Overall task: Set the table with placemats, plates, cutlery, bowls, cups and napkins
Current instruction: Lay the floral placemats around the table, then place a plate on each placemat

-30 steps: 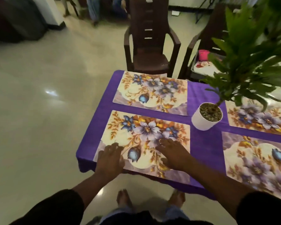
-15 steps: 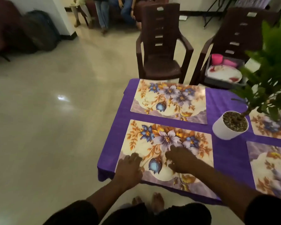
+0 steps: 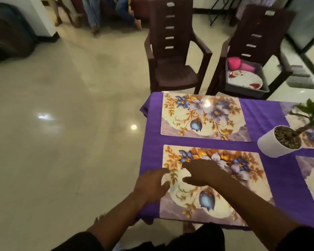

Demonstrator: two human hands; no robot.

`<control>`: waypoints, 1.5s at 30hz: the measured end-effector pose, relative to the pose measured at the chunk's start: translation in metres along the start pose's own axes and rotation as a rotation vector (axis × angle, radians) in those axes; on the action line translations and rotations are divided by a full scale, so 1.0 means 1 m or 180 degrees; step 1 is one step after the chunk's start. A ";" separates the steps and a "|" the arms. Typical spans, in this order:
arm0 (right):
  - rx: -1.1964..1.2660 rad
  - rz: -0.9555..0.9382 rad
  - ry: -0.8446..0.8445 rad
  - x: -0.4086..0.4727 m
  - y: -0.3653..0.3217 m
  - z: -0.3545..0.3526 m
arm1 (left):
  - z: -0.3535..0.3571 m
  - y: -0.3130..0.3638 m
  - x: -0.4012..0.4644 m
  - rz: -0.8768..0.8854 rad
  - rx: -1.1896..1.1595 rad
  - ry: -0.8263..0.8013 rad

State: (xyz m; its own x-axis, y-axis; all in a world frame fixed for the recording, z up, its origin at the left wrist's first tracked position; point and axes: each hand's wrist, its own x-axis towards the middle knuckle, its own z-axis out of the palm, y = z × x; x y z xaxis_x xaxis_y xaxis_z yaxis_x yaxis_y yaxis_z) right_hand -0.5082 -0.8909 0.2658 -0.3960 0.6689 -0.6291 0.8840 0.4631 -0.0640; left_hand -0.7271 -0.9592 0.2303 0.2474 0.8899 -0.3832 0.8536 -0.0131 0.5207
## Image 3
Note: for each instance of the person's left hand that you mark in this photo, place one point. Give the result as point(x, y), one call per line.
point(151, 188)

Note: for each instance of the person's right hand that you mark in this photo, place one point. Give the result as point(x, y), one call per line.
point(206, 172)

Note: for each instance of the person's right forearm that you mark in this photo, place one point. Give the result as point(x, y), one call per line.
point(256, 214)

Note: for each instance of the person's right foot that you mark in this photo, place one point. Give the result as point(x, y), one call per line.
point(189, 227)

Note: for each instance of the person's black shirt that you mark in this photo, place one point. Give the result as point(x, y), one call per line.
point(193, 240)

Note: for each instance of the green plant in white pot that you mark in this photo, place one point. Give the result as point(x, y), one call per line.
point(269, 146)

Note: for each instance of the purple tablecloth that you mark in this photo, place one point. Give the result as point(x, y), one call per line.
point(264, 109)

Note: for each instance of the grey plastic tub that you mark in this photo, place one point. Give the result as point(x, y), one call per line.
point(240, 91)

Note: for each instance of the white rose print plate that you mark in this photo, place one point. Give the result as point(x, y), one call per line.
point(244, 79)

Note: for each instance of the brown plastic armchair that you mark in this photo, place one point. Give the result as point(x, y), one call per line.
point(261, 26)
point(172, 73)

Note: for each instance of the grey striped doormat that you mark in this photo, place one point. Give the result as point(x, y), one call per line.
point(303, 82)

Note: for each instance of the black tripod stand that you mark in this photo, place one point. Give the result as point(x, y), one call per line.
point(222, 10)

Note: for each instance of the grey patterned hanging cloth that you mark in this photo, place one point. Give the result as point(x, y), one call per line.
point(253, 3)

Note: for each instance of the black framed glass door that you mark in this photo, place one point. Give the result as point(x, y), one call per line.
point(308, 20)

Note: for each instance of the black suitcase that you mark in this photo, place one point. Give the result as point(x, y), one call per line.
point(10, 33)

